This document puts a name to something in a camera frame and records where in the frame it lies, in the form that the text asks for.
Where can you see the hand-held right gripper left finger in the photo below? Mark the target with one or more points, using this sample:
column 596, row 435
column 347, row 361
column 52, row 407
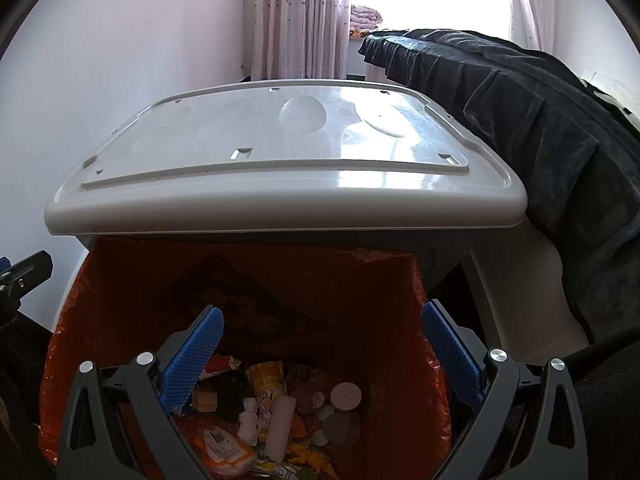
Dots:
column 192, row 355

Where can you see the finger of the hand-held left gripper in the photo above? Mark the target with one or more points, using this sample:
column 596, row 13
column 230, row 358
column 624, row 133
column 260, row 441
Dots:
column 30, row 270
column 4, row 263

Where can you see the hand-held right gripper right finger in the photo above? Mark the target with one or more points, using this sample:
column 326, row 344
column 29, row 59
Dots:
column 452, row 355

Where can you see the orange dinosaur toy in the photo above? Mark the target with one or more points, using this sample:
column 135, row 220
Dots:
column 225, row 452

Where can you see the white foam stick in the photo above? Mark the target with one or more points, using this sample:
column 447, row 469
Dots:
column 280, row 427

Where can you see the orange trash bag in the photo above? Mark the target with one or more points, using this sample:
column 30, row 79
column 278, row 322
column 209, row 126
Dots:
column 350, row 300

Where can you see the person's dark clothing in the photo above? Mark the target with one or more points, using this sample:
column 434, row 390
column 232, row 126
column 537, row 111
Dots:
column 610, row 410

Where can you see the dark blanket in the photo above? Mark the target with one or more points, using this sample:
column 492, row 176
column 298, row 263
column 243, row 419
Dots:
column 525, row 135

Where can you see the white bedding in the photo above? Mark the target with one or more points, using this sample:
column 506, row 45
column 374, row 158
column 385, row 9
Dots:
column 615, row 91

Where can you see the stack of folded blankets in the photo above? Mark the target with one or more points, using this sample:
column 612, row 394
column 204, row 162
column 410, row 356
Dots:
column 366, row 20

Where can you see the pink patterned curtain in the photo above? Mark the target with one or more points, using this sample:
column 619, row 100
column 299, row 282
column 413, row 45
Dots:
column 532, row 5
column 295, row 20

